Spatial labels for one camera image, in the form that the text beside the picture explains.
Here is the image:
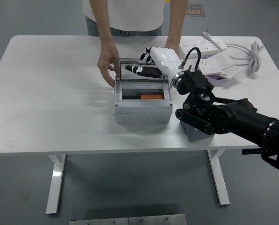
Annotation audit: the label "white power plug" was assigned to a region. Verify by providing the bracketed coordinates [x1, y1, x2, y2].
[202, 29, 227, 50]

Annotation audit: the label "brown floor sign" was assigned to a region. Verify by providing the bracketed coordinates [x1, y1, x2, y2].
[185, 2, 205, 17]

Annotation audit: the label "coiled white power cable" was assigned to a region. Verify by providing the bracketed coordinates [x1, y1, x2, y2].
[225, 41, 264, 75]

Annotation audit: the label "grey block with round hole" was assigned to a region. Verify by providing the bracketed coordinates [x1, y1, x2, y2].
[180, 119, 216, 143]

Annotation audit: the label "purple round disc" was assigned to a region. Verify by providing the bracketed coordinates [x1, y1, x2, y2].
[206, 74, 227, 83]

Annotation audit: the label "flat white socket plates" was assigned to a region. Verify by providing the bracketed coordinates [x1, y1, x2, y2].
[220, 62, 244, 79]

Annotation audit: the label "long white power strip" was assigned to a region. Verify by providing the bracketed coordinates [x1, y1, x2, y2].
[178, 39, 227, 60]

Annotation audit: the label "short white power strip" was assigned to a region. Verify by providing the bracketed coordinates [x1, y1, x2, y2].
[197, 52, 231, 75]

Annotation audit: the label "transparent hinged box lid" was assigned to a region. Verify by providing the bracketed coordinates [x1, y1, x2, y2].
[115, 57, 169, 82]

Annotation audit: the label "orange cylindrical battery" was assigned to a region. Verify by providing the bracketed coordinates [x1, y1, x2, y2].
[140, 94, 165, 100]

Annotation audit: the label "person's torso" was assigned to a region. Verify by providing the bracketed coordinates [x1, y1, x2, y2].
[82, 0, 165, 36]

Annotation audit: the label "person's right hand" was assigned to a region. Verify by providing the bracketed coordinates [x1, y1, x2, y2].
[97, 43, 120, 89]

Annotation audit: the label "grey electrical enclosure box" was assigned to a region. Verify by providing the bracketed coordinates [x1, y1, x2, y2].
[113, 78, 174, 124]

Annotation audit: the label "grey metal plate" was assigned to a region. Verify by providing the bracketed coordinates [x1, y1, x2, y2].
[69, 214, 187, 225]

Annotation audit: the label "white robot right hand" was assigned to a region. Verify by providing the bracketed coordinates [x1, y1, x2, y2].
[125, 46, 184, 81]

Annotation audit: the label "person's left hand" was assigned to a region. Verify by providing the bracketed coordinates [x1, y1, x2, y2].
[164, 40, 181, 59]

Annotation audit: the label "white table leg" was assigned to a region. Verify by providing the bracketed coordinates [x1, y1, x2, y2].
[206, 149, 231, 206]
[45, 154, 66, 215]

